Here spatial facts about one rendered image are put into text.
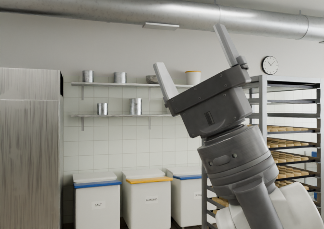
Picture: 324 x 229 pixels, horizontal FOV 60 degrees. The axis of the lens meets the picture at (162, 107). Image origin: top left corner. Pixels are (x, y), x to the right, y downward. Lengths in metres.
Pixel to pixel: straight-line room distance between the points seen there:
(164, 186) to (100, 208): 0.80
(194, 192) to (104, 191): 1.14
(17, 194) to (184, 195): 1.93
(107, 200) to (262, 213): 3.24
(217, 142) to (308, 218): 0.14
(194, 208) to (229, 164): 3.53
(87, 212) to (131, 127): 1.32
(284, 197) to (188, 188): 3.41
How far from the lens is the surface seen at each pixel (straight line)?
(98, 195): 3.51
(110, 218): 3.62
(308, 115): 2.00
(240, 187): 0.36
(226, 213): 0.40
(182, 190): 3.75
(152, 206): 3.67
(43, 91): 3.17
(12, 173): 3.22
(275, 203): 0.38
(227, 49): 0.37
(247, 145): 0.36
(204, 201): 2.22
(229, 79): 0.36
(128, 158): 4.14
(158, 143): 4.21
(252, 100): 1.72
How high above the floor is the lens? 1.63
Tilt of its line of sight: 1 degrees up
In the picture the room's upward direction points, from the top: straight up
